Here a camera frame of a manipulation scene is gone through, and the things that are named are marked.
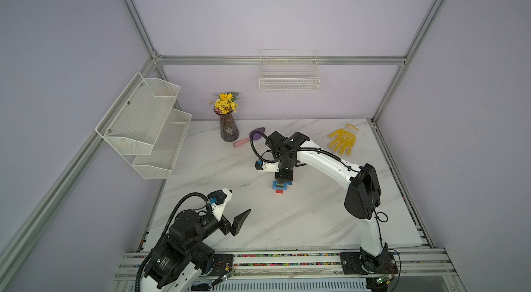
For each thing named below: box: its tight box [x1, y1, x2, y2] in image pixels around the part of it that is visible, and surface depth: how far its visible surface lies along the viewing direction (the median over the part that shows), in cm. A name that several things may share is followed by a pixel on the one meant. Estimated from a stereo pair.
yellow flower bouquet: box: [208, 91, 240, 115], surface depth 96 cm
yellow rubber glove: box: [326, 123, 360, 157], surface depth 114 cm
